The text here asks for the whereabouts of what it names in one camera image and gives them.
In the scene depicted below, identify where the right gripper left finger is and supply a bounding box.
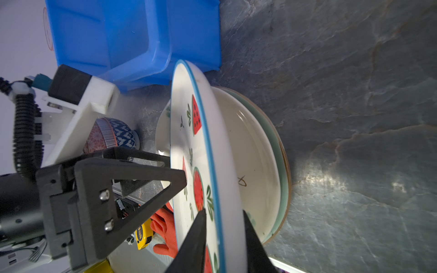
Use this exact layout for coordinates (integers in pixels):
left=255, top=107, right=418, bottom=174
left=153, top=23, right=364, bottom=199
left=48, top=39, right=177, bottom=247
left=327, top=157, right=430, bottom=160
left=165, top=209, right=207, bottom=273

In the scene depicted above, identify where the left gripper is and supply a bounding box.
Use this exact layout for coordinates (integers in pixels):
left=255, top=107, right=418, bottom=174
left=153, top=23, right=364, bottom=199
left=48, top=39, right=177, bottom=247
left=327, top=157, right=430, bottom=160
left=1, top=147, right=187, bottom=270

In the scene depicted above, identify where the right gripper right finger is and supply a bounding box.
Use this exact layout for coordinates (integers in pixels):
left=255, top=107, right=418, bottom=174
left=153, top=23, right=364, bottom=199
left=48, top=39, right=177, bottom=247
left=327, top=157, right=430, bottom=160
left=243, top=210, right=277, bottom=273

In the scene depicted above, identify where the white watermelon pattern plate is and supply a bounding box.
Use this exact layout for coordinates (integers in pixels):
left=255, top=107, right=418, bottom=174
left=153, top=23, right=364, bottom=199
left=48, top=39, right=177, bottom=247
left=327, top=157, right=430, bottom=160
left=170, top=60, right=248, bottom=273

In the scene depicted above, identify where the cream floral plate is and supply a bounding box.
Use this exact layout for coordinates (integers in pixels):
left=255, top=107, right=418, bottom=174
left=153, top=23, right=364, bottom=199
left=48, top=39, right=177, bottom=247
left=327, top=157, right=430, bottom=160
left=155, top=86, right=282, bottom=243

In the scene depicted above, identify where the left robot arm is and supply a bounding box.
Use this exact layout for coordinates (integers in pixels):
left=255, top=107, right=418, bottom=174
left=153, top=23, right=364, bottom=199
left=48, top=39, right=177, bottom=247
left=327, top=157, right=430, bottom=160
left=1, top=76, right=187, bottom=273

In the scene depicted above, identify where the blue plastic bin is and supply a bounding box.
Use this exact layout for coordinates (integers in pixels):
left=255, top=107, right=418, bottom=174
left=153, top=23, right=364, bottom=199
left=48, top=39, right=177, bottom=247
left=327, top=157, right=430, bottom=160
left=46, top=1, right=221, bottom=91

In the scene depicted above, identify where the yellow tape measure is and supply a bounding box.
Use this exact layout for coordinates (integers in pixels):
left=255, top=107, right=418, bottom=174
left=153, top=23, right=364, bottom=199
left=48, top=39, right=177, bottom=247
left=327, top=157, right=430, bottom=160
left=135, top=218, right=155, bottom=250

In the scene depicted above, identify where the red rubber glove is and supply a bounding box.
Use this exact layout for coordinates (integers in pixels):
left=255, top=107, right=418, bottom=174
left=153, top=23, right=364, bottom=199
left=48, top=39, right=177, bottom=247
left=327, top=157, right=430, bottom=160
left=150, top=202, right=178, bottom=258

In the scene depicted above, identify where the mint green flower plate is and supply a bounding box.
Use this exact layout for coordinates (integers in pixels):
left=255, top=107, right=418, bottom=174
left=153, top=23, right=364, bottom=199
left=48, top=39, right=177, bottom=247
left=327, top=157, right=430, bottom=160
left=225, top=88, right=292, bottom=243

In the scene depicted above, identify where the pink transparent cup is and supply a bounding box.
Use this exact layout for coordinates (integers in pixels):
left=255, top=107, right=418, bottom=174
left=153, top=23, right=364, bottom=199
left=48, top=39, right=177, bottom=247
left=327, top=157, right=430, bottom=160
left=43, top=7, right=54, bottom=51

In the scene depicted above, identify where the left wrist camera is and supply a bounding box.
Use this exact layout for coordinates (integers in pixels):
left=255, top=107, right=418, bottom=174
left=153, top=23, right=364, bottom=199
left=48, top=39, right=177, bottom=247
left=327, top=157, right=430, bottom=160
left=42, top=65, right=120, bottom=167

